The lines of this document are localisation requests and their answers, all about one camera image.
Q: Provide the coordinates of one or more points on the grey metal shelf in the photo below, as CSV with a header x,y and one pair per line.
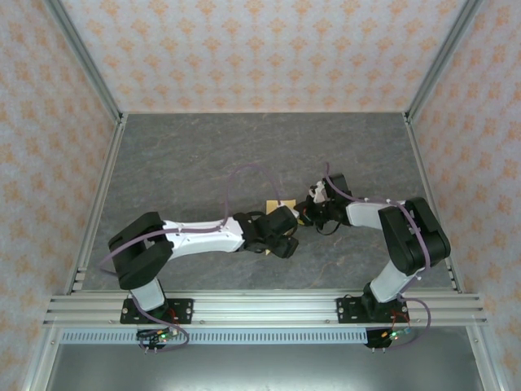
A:
x,y
260,368

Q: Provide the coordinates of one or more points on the small LED circuit board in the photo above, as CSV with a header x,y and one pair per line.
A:
x,y
395,335
158,336

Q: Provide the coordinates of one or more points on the long aluminium base rail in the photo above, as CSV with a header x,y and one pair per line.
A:
x,y
264,307

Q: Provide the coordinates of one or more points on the aluminium frame post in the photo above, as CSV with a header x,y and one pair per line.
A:
x,y
81,57
443,57

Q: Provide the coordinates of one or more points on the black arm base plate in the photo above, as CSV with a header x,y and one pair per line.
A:
x,y
183,311
346,311

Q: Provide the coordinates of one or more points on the aluminium corner strut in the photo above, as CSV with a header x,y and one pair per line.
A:
x,y
484,362
40,362

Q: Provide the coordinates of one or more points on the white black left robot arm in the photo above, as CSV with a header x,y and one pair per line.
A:
x,y
203,236

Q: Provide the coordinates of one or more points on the aluminium side rail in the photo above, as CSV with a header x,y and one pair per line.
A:
x,y
97,203
433,183

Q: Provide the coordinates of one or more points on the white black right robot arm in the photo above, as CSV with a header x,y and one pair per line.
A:
x,y
362,212

